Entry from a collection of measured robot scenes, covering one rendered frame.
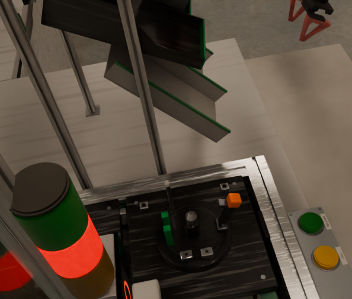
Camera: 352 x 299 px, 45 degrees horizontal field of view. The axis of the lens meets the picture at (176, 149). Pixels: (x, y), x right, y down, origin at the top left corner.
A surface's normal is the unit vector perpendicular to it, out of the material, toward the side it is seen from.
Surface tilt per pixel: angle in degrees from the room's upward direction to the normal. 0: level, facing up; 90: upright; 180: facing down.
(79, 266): 90
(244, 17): 0
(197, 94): 45
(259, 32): 0
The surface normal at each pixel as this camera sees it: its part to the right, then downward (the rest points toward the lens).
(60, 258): 0.05, 0.74
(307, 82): -0.11, -0.66
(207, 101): 0.62, -0.50
